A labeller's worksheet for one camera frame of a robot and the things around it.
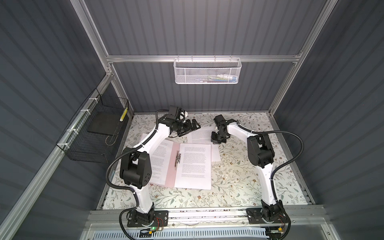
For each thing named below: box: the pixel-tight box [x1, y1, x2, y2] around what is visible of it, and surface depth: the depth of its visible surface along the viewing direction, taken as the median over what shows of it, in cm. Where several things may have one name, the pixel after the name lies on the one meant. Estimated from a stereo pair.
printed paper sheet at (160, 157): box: [150, 139, 174, 185], surface depth 92 cm
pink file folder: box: [150, 137, 212, 190], surface depth 93 cm
